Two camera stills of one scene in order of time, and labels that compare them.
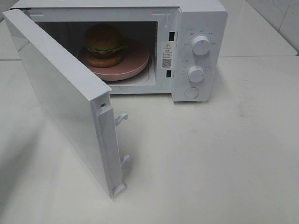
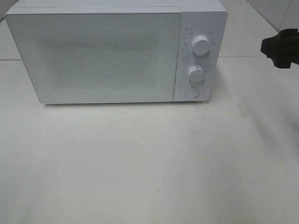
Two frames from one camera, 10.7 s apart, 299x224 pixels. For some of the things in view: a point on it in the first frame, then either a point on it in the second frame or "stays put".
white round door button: [191, 92] stays put
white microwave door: [80, 102] to [103, 54]
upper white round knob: [200, 45] stays put
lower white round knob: [195, 74] stays put
